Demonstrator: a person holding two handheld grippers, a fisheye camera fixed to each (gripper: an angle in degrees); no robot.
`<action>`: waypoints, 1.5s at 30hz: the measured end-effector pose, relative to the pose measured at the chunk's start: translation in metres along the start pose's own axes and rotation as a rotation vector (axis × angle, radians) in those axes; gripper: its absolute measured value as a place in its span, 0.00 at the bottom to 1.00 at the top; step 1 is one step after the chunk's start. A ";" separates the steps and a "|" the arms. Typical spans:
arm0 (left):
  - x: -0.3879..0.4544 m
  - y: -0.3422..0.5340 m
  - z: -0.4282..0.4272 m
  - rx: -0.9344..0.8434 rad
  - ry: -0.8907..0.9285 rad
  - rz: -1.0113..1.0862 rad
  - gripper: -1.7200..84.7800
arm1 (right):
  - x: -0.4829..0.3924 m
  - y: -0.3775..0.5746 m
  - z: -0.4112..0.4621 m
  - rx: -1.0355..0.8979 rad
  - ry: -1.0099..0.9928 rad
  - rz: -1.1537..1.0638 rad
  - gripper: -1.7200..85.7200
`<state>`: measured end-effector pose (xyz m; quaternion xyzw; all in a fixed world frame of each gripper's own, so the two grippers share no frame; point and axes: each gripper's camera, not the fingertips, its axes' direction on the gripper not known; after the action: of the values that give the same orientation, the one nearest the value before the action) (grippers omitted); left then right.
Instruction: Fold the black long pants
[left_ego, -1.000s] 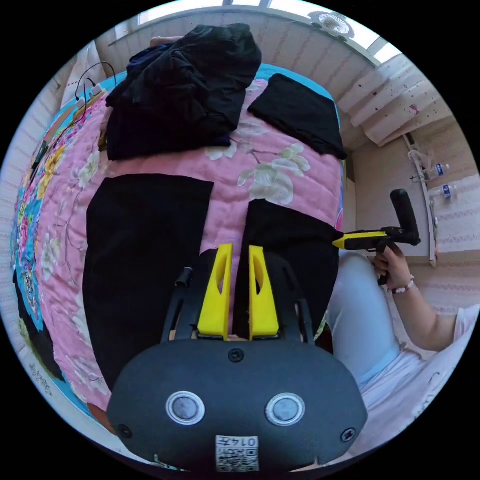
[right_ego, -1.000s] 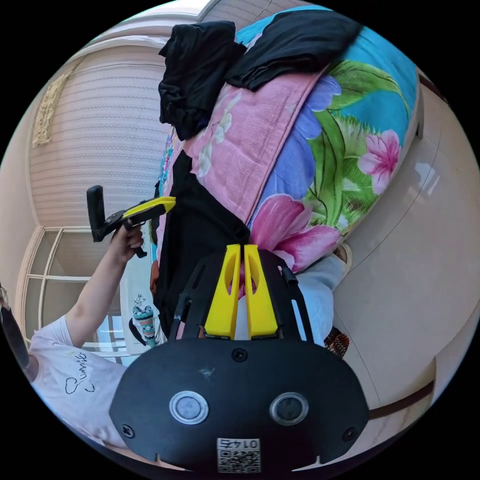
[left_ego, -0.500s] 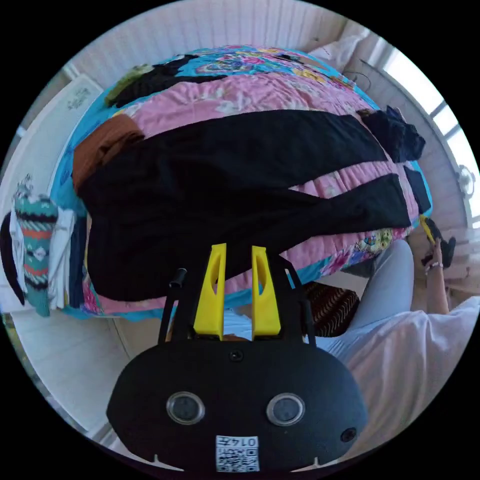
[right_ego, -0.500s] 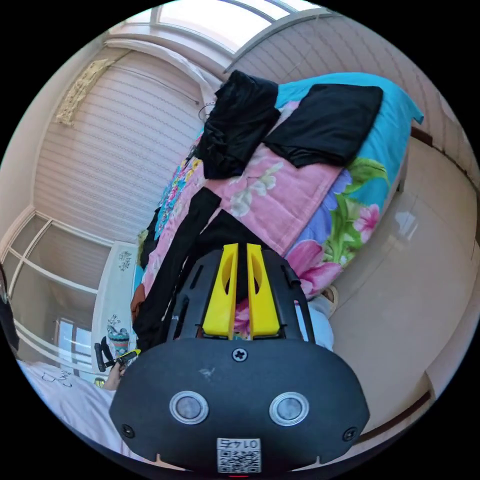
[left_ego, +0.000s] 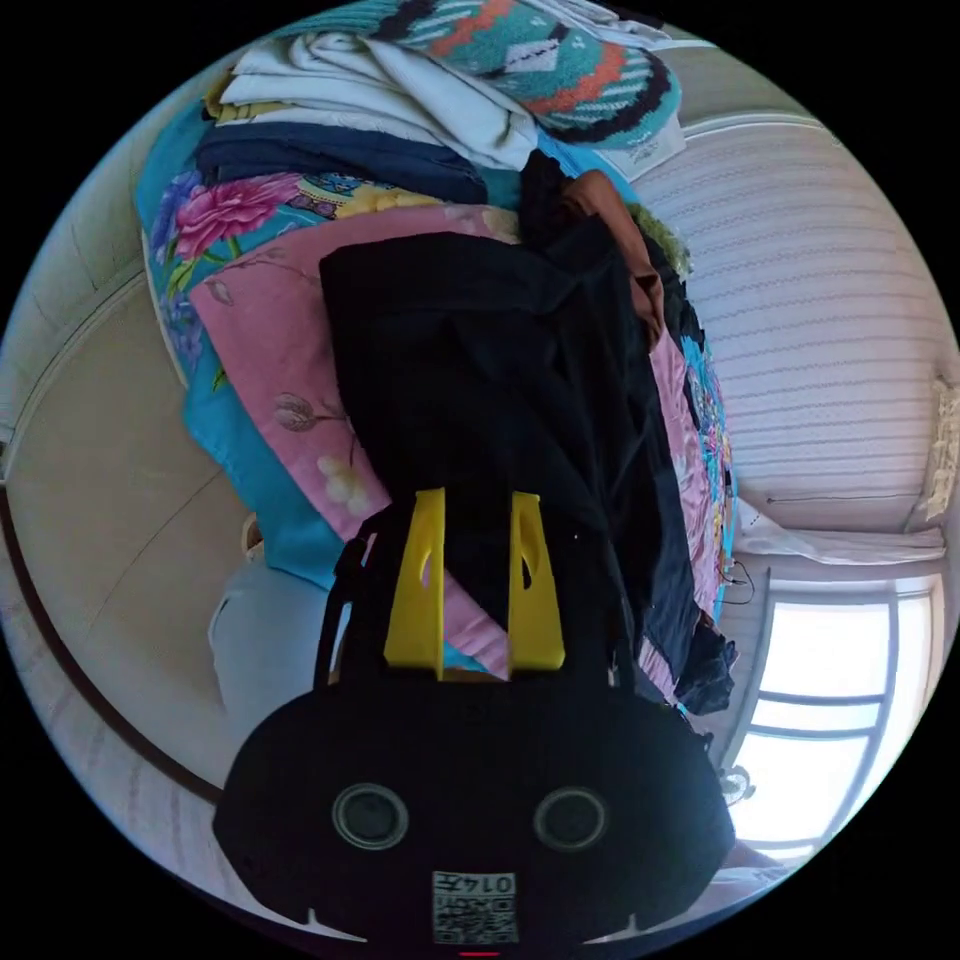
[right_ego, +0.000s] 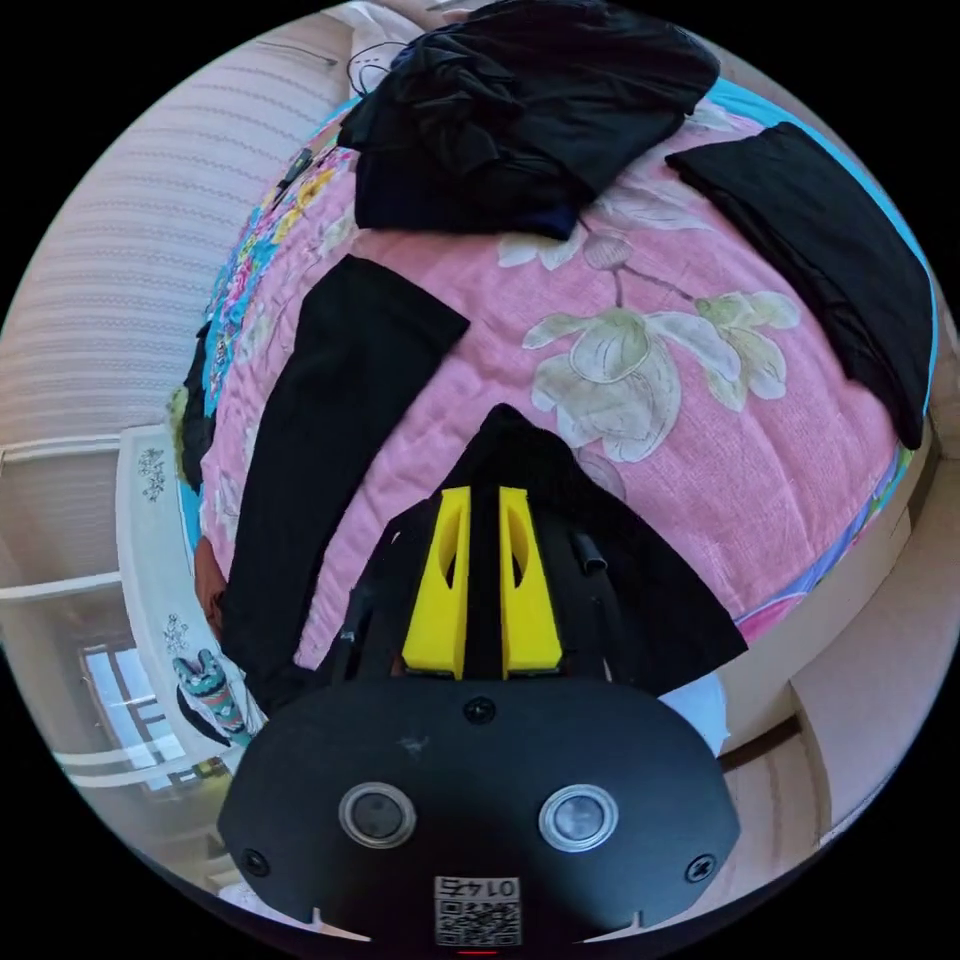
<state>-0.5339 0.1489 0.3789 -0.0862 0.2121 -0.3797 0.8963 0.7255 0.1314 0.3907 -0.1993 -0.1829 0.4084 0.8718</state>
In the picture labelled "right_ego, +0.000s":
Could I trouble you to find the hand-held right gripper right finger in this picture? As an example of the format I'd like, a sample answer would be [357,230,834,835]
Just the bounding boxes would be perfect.
[499,486,564,679]

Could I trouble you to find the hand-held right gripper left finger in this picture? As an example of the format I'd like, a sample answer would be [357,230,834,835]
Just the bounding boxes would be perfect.
[401,485,472,679]

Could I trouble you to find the black long pants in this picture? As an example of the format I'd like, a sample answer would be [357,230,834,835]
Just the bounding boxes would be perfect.
[221,254,751,715]

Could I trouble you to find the bed with pink floral quilt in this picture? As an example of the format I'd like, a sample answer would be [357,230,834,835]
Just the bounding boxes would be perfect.
[166,73,940,676]

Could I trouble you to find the folded black garment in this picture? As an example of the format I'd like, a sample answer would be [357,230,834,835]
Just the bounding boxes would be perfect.
[665,122,937,451]

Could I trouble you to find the pile of clothes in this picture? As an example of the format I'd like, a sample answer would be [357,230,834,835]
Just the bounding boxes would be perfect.
[336,0,723,242]

